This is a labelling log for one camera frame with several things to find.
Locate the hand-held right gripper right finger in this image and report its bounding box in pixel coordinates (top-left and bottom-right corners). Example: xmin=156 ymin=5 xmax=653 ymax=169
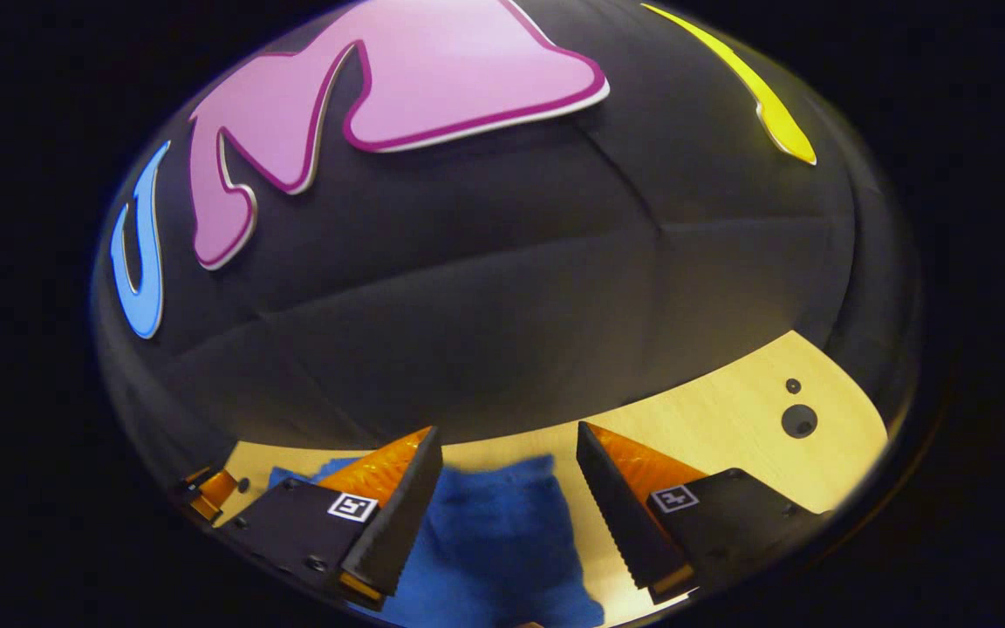
xmin=576 ymin=421 xmax=835 ymax=604

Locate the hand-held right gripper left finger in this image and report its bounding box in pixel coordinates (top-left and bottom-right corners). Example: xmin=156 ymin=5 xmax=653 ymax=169
xmin=215 ymin=425 xmax=444 ymax=611

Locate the blue jacket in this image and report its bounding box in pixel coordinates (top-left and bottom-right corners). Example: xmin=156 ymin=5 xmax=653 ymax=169
xmin=269 ymin=454 xmax=605 ymax=628

